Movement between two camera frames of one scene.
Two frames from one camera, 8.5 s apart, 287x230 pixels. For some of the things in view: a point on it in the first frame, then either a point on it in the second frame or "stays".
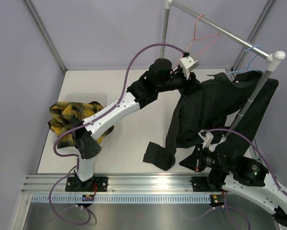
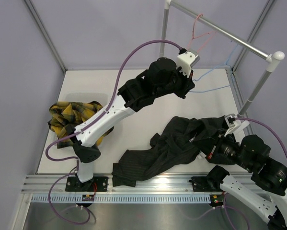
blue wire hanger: x=247 y=68 -> x=224 y=63
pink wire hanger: x=194 y=39 -> x=193 y=33
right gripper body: x=199 y=154 -> x=222 y=145
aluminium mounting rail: x=56 y=184 stays
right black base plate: x=200 y=184 stays
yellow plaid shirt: x=61 y=120 stays
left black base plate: x=95 y=184 stays
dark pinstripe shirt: x=223 y=106 -> x=180 y=142
